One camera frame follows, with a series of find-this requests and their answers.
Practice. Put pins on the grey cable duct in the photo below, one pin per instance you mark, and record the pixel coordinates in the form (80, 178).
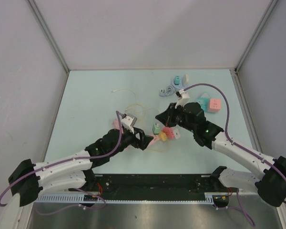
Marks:
(82, 198)

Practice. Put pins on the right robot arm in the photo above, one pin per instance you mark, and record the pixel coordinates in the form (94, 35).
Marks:
(266, 175)

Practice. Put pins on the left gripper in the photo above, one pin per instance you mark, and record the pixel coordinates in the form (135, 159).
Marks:
(144, 140)

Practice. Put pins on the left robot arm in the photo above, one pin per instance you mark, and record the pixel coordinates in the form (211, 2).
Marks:
(31, 180)

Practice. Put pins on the pink square adapter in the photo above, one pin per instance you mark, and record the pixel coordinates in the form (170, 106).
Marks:
(169, 132)

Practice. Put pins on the light teal charger plug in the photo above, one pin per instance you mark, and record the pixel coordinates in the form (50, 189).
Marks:
(203, 102)

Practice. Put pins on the pink cube socket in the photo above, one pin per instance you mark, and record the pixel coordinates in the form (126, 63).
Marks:
(214, 105)

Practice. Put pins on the teal triangular power strip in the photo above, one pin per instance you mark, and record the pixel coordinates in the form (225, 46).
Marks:
(204, 95)

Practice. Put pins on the white square adapter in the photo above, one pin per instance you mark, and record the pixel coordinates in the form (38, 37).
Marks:
(185, 80)

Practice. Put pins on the yellow charger plug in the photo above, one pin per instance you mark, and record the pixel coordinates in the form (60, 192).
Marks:
(162, 136)

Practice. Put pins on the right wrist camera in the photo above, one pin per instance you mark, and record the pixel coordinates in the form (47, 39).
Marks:
(183, 98)

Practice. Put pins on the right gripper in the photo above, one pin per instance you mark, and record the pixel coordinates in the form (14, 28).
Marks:
(166, 117)

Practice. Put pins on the green charger plug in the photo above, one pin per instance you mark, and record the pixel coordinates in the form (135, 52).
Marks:
(156, 128)

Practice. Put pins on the white cube charger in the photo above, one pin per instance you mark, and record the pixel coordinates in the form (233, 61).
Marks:
(176, 133)

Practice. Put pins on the pink power strip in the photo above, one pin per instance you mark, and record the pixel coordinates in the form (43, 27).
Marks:
(154, 140)

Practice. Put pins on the blue round power strip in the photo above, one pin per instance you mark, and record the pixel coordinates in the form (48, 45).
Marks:
(170, 90)

